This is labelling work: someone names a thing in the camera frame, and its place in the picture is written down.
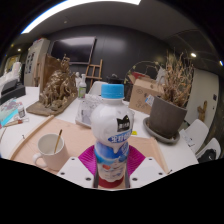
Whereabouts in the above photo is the black wall screen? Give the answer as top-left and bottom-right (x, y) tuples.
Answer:
(49, 36), (98, 65)

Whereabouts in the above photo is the paint brush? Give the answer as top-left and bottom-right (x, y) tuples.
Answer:
(3, 117), (30, 128)

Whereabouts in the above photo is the open magazine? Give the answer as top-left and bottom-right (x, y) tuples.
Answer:
(74, 93), (136, 129)

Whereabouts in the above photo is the tall white plaster statue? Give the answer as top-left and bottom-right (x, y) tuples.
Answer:
(157, 67), (168, 84)

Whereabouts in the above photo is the white mug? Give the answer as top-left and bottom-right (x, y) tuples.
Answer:
(32, 133), (70, 172)

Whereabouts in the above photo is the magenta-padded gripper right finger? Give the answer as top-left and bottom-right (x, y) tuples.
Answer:
(124, 145), (168, 189)

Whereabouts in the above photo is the dry plant in grey pot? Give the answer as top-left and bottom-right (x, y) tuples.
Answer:
(148, 51), (196, 139)

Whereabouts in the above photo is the green-labelled white bottle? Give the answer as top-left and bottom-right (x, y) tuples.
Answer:
(77, 73), (88, 99)

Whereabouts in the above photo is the white cabinet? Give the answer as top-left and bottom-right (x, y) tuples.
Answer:
(23, 38), (51, 88)

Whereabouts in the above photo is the grey plant saucer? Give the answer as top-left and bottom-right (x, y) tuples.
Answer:
(142, 116), (181, 145)

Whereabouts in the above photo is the cardboard box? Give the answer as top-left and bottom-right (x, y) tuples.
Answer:
(128, 73), (165, 115)

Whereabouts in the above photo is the small paint jar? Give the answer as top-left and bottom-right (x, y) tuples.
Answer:
(17, 104), (27, 119)

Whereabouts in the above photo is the stack of papers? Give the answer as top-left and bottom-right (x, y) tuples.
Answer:
(179, 129), (197, 149)

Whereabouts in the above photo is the wooden easel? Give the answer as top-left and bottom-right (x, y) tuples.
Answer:
(84, 59), (104, 88)

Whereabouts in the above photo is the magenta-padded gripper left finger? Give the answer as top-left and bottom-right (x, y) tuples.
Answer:
(57, 145), (100, 189)

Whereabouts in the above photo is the white chair with papers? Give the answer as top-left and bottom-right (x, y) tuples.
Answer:
(179, 118), (210, 154)

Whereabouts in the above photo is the black boxes stack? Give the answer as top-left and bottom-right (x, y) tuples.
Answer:
(0, 78), (27, 106)

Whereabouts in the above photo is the colourful book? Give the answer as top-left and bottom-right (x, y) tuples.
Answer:
(0, 98), (24, 128)

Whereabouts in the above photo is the white chair behind table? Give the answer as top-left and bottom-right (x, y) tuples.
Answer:
(87, 80), (104, 98)

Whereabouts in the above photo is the white bottle with blue cap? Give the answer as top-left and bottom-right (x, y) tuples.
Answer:
(90, 83), (135, 184)

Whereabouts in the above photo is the wooden figure by wall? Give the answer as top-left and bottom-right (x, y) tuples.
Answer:
(197, 100), (208, 123)

